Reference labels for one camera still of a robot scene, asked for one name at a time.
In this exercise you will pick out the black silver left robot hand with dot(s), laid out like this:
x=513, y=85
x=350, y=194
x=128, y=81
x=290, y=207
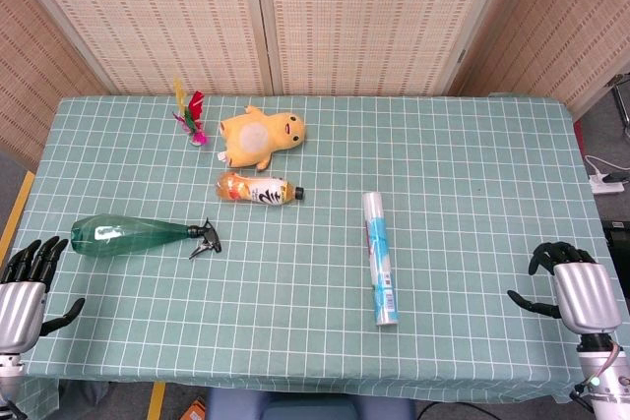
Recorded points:
x=19, y=312

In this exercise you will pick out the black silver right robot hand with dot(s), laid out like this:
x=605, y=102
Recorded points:
x=585, y=297

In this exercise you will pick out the green spray bottle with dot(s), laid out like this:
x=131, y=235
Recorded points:
x=123, y=235

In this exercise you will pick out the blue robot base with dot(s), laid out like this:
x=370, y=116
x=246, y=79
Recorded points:
x=305, y=407

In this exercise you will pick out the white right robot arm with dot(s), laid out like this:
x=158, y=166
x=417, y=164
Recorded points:
x=610, y=390

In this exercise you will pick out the orange drink bottle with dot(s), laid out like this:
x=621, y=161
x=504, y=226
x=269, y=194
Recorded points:
x=256, y=190

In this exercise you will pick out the black box device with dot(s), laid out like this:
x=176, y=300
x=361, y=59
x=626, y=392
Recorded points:
x=619, y=248

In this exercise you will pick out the white power strip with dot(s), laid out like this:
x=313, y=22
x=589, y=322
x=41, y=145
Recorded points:
x=605, y=186

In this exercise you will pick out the metal chair leg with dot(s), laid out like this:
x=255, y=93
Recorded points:
x=621, y=100

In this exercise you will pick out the orange cardboard box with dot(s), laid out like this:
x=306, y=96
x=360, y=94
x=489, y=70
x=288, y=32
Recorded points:
x=194, y=411

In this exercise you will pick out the plastic wrap roll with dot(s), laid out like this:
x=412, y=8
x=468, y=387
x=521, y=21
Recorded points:
x=379, y=253

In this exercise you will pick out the woven bamboo screen panel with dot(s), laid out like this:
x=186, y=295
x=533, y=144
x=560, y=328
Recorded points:
x=147, y=12
x=566, y=21
x=29, y=71
x=369, y=12

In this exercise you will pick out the colourful feather shuttlecock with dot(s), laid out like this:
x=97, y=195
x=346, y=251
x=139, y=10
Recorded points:
x=194, y=117

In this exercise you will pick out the green checked tablecloth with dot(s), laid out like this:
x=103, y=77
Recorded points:
x=295, y=267

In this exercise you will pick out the yellow plush toy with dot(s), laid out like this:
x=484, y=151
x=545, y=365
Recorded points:
x=256, y=137

